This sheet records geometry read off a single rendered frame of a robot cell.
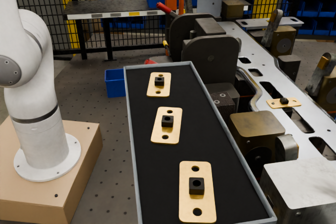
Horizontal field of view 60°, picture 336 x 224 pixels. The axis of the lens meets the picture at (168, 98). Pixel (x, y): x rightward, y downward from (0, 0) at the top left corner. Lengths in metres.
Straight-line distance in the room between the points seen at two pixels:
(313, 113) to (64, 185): 0.68
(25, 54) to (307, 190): 0.55
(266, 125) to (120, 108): 0.81
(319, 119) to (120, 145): 0.66
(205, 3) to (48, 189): 1.00
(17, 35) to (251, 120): 0.49
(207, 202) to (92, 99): 1.09
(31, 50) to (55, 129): 0.26
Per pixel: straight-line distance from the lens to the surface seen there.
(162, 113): 0.45
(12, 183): 0.93
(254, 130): 0.57
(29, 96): 0.77
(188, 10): 1.09
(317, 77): 0.91
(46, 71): 0.80
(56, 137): 0.86
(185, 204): 0.33
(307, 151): 0.69
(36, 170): 0.93
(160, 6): 1.07
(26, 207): 0.90
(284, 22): 1.44
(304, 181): 0.46
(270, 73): 0.96
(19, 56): 0.65
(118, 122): 1.20
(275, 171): 0.46
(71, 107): 1.34
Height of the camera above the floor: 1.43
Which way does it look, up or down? 33 degrees down
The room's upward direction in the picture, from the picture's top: straight up
